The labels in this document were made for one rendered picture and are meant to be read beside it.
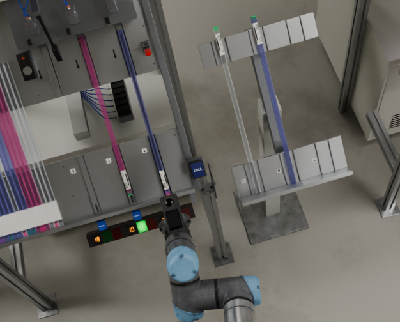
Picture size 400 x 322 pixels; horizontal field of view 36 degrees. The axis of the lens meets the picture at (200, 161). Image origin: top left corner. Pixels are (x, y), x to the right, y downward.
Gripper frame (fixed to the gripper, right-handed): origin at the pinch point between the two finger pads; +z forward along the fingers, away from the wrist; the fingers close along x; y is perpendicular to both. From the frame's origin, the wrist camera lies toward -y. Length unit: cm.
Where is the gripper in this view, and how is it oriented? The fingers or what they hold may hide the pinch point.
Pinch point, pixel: (172, 213)
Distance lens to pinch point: 180.3
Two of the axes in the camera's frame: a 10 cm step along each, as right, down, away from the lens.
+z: -0.9, -2.3, 9.7
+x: 9.6, -2.8, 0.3
